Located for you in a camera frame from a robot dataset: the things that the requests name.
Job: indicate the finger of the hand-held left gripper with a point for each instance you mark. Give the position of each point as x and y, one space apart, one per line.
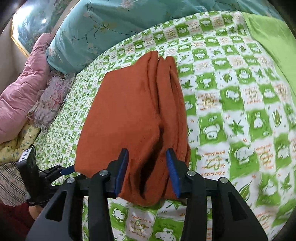
68 171

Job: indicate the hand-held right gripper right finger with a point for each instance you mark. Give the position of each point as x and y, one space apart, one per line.
172 173

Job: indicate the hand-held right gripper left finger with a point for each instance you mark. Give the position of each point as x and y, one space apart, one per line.
121 173

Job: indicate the orange knit sweater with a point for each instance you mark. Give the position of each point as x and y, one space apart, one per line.
129 111

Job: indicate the plaid cloth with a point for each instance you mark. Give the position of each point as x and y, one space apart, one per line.
11 183

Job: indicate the yellow printed pillow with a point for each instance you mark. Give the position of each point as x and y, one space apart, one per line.
18 146

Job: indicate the lilac floral cloth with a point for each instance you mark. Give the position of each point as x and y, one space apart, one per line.
50 102

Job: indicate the green checked bed sheet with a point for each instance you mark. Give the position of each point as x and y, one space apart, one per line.
231 115

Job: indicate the pink padded quilt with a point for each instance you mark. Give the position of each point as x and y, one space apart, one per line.
20 92

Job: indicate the teal floral quilt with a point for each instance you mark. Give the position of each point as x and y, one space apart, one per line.
104 27

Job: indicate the gold framed picture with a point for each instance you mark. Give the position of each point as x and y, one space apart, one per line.
34 27

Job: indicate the lime green cloth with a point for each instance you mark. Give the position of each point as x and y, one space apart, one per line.
272 39

